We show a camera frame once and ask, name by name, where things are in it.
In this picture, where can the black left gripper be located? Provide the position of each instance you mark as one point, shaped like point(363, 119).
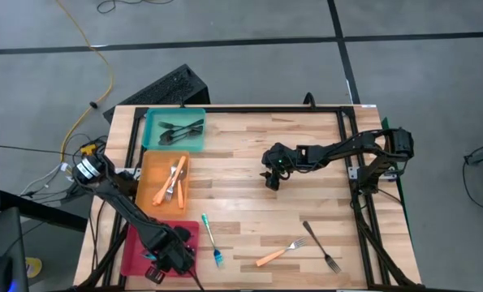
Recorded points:
point(176, 251)

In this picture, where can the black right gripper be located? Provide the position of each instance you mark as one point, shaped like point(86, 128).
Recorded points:
point(274, 180)

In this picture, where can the black metal fork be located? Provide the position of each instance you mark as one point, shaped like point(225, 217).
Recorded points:
point(164, 140)
point(317, 242)
point(176, 123)
point(186, 136)
point(186, 129)

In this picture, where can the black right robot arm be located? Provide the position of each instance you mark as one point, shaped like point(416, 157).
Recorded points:
point(346, 150)

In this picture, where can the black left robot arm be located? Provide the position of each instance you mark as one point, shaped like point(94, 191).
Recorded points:
point(119, 203)

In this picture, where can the red plastic tray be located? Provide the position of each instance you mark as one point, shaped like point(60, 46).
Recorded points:
point(131, 259)

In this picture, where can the black clamp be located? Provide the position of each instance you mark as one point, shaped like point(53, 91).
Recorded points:
point(309, 99)

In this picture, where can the orange plastic tray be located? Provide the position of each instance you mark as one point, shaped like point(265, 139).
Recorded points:
point(149, 162)

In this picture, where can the yellow power plug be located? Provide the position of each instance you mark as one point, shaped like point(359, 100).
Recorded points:
point(87, 149)

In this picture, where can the teal plastic tray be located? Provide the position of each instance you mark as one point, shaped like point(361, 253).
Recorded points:
point(152, 115)

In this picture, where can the black floor bar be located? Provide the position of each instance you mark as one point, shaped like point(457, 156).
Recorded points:
point(42, 211)

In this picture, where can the yellow tape roll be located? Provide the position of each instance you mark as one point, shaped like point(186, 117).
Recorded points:
point(34, 267)

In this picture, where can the black perforated case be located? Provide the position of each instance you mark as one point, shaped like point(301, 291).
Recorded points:
point(164, 87)

